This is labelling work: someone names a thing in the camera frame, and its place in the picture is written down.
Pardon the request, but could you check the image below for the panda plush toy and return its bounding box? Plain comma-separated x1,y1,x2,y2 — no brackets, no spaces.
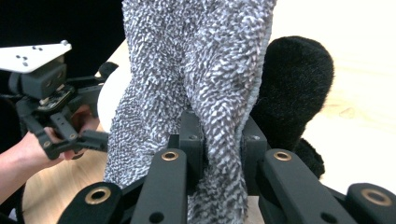
96,35,336,181

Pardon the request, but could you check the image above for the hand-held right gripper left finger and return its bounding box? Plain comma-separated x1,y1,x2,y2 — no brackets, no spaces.
167,110,208,191

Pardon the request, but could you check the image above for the gray fluffy towel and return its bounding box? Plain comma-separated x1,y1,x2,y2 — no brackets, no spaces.
104,0,278,224

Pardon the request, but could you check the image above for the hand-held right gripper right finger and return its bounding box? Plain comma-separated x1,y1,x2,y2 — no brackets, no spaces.
241,116,269,196

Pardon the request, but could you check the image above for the dark curtain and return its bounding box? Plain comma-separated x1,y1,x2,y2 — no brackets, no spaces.
0,0,126,150

